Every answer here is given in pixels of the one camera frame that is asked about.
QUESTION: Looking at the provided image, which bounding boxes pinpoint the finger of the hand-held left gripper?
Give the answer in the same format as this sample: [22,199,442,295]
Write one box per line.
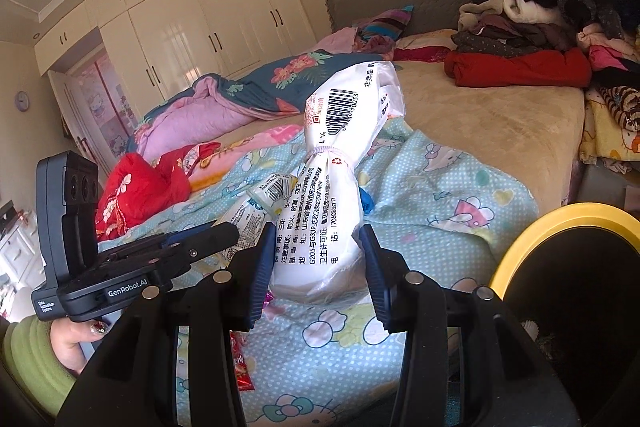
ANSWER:
[162,228,211,244]
[170,223,241,269]

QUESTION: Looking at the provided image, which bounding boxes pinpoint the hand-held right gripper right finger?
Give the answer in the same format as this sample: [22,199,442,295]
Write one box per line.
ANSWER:
[357,223,581,427]

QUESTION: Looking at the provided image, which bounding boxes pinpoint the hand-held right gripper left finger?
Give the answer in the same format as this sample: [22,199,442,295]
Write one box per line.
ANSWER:
[55,221,278,427]

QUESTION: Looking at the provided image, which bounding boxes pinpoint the yellow white snack packet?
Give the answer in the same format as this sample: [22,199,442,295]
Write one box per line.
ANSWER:
[217,173,297,258]

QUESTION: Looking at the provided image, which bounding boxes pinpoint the white printed plastic bag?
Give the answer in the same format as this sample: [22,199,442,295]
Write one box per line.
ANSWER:
[270,61,406,305]

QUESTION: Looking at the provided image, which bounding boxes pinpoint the long red snack wrapper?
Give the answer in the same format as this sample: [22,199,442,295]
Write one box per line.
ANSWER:
[230,331,253,392]

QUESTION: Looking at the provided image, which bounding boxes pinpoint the black bin with yellow rim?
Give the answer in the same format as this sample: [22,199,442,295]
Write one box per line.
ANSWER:
[489,202,640,427]

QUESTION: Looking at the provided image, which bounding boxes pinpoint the person's left forearm green sleeve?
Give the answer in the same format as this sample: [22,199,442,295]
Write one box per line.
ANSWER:
[0,317,78,415]

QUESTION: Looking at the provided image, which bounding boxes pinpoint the person's left hand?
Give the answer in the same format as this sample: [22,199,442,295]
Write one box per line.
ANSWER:
[50,319,108,375]

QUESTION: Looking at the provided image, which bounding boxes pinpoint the white dresser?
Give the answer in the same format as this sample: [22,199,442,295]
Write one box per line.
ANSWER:
[0,199,48,323]

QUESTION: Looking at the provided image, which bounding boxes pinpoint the red floral quilt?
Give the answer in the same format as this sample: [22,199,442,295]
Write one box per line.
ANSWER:
[95,142,221,243]

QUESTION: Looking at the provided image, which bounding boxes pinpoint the pink cartoon blanket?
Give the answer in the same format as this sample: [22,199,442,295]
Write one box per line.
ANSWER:
[187,124,306,192]

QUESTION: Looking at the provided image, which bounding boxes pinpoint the pink cartoon door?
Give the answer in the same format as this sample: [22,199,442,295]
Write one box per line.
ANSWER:
[47,47,138,162]

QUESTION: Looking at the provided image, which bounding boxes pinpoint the light blue cartoon blanket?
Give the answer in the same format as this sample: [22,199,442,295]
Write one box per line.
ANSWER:
[95,117,541,427]

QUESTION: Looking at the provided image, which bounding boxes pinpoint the blue floral quilt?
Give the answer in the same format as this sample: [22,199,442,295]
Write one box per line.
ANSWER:
[127,49,396,160]

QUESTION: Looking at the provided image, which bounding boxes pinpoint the bed with beige sheet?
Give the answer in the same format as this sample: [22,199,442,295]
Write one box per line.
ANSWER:
[215,59,586,218]

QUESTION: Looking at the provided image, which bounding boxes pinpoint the white wardrobe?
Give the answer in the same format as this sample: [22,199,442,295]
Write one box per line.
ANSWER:
[34,0,318,108]

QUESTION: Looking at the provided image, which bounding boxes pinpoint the beige red pillow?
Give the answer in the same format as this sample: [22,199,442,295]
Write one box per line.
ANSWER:
[392,29,461,62]

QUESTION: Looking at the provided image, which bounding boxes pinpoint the light pink cloth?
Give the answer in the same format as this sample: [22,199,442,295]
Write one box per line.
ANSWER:
[315,27,363,55]

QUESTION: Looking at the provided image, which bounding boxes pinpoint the folded red cloth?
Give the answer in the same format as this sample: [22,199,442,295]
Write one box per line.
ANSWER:
[444,48,593,88]

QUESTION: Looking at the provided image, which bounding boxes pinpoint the striped pillow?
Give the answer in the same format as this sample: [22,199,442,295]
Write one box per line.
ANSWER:
[357,6,416,42]

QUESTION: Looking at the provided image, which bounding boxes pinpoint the yellow cartoon blanket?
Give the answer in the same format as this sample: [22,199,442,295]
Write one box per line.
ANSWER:
[580,84,640,175]

